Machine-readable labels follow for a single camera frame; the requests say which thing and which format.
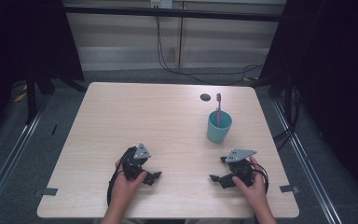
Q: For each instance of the yellow strip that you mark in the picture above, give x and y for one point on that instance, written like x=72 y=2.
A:
x=20 y=97

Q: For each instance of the person's left hand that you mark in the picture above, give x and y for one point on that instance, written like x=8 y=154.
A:
x=124 y=188

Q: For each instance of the metal floor rail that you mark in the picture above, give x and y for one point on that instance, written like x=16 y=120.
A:
x=12 y=158
x=307 y=174

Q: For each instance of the dark round table grommet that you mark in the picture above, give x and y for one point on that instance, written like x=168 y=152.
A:
x=205 y=97

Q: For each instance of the white wall socket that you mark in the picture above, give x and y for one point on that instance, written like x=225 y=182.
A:
x=161 y=3

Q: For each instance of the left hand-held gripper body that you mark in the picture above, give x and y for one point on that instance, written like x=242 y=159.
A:
x=142 y=152

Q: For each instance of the person's right hand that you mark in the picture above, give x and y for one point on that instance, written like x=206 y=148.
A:
x=256 y=191

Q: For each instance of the teal cup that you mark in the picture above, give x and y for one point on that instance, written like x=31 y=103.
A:
x=217 y=135

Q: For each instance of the black curtain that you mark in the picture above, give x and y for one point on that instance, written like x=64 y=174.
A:
x=18 y=37
x=338 y=77

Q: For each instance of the black metal stand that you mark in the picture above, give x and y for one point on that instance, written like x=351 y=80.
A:
x=31 y=102

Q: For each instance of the pink and grey toothbrush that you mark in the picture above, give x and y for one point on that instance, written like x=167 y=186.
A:
x=219 y=112

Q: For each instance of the black floor tape strip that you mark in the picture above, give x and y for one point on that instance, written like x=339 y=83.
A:
x=54 y=129

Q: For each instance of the grey tape piece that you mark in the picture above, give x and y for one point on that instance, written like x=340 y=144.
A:
x=289 y=188
x=49 y=191

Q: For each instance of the black horizontal bar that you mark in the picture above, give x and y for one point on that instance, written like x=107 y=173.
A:
x=121 y=11

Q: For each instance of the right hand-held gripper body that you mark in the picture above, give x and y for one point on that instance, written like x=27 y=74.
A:
x=239 y=154

